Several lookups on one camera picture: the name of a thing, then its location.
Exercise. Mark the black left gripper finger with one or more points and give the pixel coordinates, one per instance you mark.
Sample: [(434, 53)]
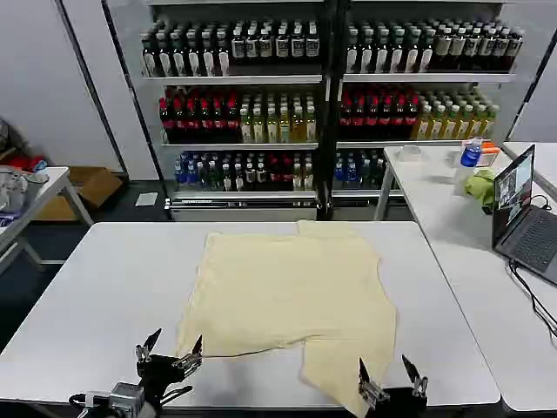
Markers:
[(147, 345), (192, 352)]

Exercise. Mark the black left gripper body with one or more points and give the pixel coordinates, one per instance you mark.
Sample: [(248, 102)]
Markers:
[(157, 370)]

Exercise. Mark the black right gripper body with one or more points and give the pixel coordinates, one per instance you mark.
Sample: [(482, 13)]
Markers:
[(404, 402)]

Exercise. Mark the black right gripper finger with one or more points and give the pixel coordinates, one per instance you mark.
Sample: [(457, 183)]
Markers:
[(415, 376), (369, 383)]

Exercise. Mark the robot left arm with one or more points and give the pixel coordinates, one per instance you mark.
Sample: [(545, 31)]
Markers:
[(127, 398)]

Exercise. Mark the pale yellow shirt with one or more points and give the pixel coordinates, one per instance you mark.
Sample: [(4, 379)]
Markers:
[(287, 296)]

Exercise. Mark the white paper sheet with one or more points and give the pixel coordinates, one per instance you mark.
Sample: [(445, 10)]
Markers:
[(146, 199)]

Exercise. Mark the brown cardboard box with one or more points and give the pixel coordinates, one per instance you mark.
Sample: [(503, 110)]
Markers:
[(93, 187)]

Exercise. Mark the long white side table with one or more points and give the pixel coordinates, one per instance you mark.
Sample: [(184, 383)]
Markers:
[(439, 209)]

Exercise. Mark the grey open laptop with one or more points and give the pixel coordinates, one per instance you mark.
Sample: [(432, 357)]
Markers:
[(526, 235)]

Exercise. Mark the small white side table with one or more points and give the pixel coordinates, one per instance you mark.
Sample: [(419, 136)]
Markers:
[(52, 191)]

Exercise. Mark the steel pot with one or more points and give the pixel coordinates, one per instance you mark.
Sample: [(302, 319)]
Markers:
[(17, 191)]

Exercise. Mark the green crumpled cloth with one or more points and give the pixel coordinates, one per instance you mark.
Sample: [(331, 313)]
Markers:
[(481, 185)]

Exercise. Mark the red bag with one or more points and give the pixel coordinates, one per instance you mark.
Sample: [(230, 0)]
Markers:
[(31, 163)]

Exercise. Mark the blue capped plastic bottle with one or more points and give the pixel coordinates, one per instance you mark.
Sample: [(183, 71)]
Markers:
[(471, 154)]

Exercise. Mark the orange and white box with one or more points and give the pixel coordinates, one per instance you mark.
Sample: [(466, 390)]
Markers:
[(489, 154)]

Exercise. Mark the shelf rack with drink bottles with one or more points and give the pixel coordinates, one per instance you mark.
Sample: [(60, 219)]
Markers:
[(239, 109), (418, 100)]

